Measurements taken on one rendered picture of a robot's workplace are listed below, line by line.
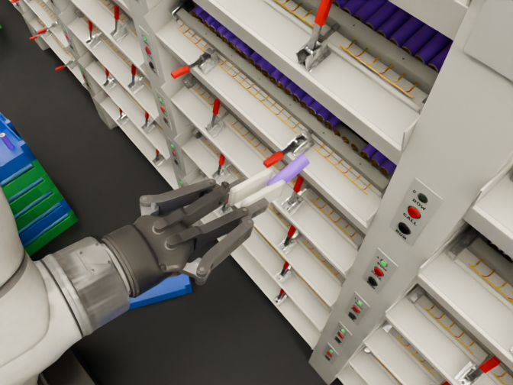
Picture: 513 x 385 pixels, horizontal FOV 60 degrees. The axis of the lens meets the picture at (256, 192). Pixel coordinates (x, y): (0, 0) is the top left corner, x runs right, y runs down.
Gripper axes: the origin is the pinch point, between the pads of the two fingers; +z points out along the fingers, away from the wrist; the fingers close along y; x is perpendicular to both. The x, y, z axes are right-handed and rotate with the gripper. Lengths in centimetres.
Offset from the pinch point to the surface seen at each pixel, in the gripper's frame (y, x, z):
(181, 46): 42.3, 7.8, 17.0
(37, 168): 86, 72, -6
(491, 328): -31.4, 7.5, 16.9
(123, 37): 76, 26, 22
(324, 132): 5.5, 3.1, 20.1
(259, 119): 17.2, 7.8, 16.8
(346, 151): 0.3, 3.0, 20.1
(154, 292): 42, 105, 9
